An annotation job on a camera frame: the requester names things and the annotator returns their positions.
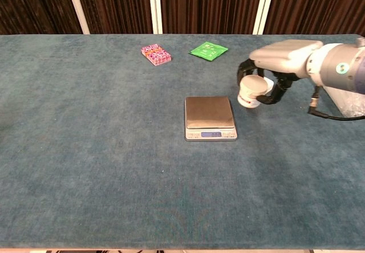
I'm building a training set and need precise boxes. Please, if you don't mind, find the pink patterned box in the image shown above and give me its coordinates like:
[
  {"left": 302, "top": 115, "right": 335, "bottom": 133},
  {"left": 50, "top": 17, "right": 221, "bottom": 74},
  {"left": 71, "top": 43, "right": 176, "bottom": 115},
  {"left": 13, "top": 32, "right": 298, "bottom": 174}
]
[{"left": 140, "top": 43, "right": 172, "bottom": 67}]

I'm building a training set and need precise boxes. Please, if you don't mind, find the silver digital scale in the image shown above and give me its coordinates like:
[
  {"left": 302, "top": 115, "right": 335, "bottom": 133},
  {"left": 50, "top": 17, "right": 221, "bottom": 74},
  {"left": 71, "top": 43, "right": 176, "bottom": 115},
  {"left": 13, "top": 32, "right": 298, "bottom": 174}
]
[{"left": 184, "top": 96, "right": 238, "bottom": 142}]

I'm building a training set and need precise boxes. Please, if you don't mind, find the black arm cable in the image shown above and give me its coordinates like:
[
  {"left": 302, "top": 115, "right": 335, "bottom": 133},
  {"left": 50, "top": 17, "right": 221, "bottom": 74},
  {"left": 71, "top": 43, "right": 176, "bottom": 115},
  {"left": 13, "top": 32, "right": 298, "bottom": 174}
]
[{"left": 307, "top": 86, "right": 365, "bottom": 121}]

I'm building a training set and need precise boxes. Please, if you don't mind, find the white round jar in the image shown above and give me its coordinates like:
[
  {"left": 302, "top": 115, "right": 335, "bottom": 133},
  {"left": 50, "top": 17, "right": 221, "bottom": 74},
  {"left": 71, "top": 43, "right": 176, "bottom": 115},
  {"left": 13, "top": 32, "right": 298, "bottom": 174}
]
[{"left": 237, "top": 75, "right": 273, "bottom": 108}]

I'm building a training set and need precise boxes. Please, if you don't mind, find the white partition post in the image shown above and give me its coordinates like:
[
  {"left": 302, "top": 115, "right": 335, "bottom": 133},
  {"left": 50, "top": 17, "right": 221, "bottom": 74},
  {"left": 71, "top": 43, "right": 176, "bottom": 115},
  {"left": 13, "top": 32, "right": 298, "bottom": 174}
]
[
  {"left": 148, "top": 0, "right": 164, "bottom": 35},
  {"left": 64, "top": 0, "right": 91, "bottom": 35},
  {"left": 253, "top": 0, "right": 277, "bottom": 35}
]

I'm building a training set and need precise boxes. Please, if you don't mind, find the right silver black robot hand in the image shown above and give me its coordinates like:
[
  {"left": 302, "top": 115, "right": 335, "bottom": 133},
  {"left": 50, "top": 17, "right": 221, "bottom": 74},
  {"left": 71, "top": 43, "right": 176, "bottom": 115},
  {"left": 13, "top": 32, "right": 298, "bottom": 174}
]
[{"left": 236, "top": 39, "right": 325, "bottom": 106}]

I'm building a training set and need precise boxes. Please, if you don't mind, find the blue felt table cloth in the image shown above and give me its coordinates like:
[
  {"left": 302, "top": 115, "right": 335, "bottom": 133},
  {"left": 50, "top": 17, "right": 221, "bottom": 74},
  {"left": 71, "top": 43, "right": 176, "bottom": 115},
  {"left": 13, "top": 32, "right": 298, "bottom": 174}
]
[{"left": 0, "top": 34, "right": 365, "bottom": 250}]

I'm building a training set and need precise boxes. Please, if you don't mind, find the green foil sachet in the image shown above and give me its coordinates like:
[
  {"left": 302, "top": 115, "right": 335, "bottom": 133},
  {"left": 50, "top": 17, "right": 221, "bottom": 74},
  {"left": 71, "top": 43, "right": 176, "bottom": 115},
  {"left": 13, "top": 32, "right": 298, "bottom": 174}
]
[{"left": 188, "top": 41, "right": 229, "bottom": 62}]

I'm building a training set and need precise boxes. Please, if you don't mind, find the bundle of clear straws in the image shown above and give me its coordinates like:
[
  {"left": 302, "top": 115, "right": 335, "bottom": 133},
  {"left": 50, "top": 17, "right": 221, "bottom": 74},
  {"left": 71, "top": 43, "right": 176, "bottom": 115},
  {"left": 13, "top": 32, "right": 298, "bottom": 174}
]
[{"left": 325, "top": 86, "right": 365, "bottom": 117}]

